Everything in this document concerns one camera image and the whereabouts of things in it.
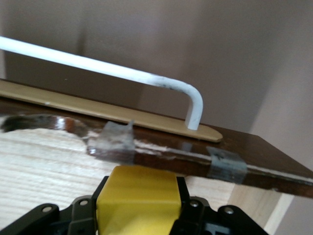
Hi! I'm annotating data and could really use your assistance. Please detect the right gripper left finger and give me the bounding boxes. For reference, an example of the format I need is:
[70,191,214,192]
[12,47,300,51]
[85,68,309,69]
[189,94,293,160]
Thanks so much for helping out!
[7,175,112,235]

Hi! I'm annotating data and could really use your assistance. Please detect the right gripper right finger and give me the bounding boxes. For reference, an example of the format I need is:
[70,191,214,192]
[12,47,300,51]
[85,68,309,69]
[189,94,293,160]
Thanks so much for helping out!
[171,176,267,235]

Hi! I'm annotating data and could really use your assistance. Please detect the yellow block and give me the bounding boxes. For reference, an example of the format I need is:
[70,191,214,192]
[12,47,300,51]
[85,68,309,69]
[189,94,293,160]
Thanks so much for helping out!
[95,165,182,235]

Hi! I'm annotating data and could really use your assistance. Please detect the wooden drawer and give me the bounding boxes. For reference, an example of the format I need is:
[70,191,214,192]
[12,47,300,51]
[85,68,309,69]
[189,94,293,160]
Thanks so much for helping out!
[0,78,313,235]

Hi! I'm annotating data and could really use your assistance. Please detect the white drawer handle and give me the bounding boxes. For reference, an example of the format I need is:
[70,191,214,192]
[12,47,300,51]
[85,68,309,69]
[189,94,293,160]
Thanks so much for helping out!
[0,36,204,130]

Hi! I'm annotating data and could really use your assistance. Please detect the grey tape piece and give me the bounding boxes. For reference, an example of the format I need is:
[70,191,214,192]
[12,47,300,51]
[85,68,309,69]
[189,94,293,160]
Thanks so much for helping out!
[206,146,247,184]
[87,119,135,165]

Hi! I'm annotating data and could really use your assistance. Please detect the brown paper table cover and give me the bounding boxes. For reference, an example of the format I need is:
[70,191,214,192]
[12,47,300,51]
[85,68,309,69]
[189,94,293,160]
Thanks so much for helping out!
[0,0,313,235]

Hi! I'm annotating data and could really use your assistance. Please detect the brass handle backplate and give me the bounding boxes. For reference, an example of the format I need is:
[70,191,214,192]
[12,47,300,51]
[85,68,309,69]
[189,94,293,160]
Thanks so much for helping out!
[0,79,223,142]

